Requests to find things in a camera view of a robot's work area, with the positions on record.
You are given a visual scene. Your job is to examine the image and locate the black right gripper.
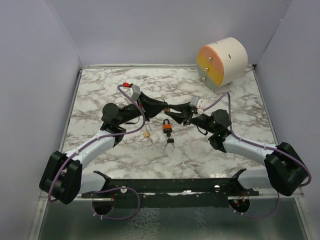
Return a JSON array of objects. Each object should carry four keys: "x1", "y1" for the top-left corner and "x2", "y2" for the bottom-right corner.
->
[{"x1": 166, "y1": 101, "x2": 217, "y2": 134}]

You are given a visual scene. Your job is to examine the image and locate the round pastel drawer cabinet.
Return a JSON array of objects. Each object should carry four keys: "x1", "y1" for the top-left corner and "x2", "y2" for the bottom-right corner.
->
[{"x1": 196, "y1": 37, "x2": 248, "y2": 91}]

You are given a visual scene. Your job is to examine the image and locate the orange black padlock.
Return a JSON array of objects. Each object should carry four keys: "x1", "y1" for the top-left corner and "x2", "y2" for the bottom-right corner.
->
[{"x1": 162, "y1": 119, "x2": 173, "y2": 138}]

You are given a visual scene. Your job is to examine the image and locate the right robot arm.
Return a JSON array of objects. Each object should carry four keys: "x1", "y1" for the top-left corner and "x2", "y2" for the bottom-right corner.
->
[{"x1": 165, "y1": 102, "x2": 311, "y2": 196}]

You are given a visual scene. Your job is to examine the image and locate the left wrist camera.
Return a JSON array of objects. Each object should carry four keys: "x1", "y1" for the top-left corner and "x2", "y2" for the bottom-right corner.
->
[{"x1": 124, "y1": 82, "x2": 141, "y2": 102}]

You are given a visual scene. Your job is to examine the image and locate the small brass padlock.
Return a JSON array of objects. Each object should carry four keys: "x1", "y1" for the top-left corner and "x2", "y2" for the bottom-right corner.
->
[{"x1": 143, "y1": 123, "x2": 152, "y2": 138}]

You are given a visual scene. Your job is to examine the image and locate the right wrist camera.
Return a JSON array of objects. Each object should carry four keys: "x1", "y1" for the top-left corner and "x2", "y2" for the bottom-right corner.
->
[{"x1": 189, "y1": 95, "x2": 204, "y2": 114}]

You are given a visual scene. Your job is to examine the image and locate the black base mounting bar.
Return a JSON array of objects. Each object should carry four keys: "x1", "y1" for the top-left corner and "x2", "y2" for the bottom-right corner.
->
[{"x1": 81, "y1": 169, "x2": 259, "y2": 209}]

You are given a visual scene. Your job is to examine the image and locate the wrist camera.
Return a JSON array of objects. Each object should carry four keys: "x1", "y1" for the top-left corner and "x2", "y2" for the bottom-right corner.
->
[
  {"x1": 189, "y1": 95, "x2": 204, "y2": 114},
  {"x1": 124, "y1": 82, "x2": 141, "y2": 102}
]

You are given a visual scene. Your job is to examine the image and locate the black keys of orange padlock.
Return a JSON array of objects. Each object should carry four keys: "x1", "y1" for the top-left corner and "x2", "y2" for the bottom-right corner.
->
[{"x1": 164, "y1": 137, "x2": 175, "y2": 148}]

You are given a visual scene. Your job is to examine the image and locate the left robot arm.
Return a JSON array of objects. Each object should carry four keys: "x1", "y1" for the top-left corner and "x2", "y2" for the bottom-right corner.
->
[{"x1": 39, "y1": 93, "x2": 169, "y2": 205}]

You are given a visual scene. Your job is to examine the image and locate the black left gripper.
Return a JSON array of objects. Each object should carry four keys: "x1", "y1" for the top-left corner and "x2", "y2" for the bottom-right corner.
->
[{"x1": 118, "y1": 92, "x2": 170, "y2": 126}]

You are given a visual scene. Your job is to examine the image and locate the brass long-shackle padlock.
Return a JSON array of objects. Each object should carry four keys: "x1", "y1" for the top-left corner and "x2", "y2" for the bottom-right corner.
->
[{"x1": 162, "y1": 99, "x2": 171, "y2": 113}]

